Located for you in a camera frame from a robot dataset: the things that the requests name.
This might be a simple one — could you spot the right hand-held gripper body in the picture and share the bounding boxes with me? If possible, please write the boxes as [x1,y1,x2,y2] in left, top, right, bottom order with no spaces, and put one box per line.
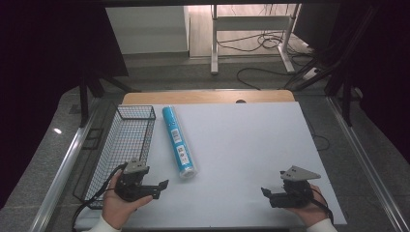
[270,164,322,209]

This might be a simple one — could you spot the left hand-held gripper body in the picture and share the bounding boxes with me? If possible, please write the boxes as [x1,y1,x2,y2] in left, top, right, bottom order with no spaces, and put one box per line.
[114,159,151,203]

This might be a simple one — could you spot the person's left hand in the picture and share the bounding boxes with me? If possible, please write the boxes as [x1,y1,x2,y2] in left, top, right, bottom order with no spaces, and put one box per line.
[102,173,154,231]

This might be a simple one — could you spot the person's right hand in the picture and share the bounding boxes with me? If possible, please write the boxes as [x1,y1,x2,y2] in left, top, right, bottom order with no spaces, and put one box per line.
[284,183,331,228]

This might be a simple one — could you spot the blue wrapped roll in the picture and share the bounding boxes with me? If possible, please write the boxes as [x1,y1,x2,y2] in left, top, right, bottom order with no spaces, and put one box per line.
[161,104,198,180]

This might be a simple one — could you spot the white table cover sheet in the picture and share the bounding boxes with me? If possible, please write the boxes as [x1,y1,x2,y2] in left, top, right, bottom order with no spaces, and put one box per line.
[74,101,348,230]

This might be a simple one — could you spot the wooden table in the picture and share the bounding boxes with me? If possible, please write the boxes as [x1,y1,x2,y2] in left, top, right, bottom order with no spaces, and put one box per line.
[121,89,296,106]

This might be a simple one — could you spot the black metal stand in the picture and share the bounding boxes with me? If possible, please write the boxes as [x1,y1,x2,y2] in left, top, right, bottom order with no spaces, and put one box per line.
[77,64,143,129]
[283,4,381,128]

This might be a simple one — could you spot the white power strip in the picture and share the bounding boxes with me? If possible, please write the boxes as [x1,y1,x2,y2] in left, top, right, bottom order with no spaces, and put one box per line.
[302,67,321,81]

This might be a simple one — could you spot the dark curtain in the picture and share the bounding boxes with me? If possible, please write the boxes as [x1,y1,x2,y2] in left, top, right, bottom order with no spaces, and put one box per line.
[0,0,130,210]
[293,0,410,156]

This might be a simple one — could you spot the white cabinet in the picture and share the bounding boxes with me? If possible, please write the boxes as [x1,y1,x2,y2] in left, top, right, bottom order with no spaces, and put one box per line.
[104,5,191,55]

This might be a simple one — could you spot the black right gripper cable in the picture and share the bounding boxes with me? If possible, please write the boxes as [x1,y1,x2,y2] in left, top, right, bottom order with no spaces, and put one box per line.
[308,187,335,225]

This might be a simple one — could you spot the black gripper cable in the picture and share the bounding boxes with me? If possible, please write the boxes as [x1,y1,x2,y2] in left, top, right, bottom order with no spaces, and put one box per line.
[308,187,335,225]
[71,162,130,232]

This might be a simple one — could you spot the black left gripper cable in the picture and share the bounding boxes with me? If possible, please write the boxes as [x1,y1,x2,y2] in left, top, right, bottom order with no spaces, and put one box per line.
[71,162,130,232]

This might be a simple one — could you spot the black wire mesh basket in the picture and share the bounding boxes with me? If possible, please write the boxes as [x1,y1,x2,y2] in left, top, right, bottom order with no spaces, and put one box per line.
[73,104,157,211]

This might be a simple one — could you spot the aluminium rail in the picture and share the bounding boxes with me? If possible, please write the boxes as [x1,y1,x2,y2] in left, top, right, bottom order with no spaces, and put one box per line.
[326,96,410,232]
[28,96,102,232]

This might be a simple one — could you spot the black floor cables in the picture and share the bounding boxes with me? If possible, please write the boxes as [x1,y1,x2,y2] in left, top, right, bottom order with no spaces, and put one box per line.
[216,30,318,91]

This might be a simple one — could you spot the white metal desk frame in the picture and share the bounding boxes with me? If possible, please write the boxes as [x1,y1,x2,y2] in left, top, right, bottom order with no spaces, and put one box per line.
[210,3,302,76]

